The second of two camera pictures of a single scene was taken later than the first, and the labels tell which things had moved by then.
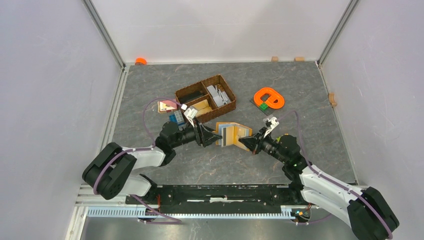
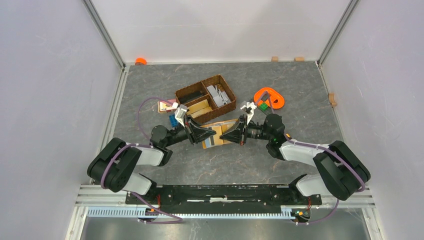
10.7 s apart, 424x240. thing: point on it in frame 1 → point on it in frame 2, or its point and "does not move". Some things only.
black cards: (186, 98) does not move
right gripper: (254, 143) → (236, 135)
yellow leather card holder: (231, 132) does not move
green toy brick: (263, 106) does not move
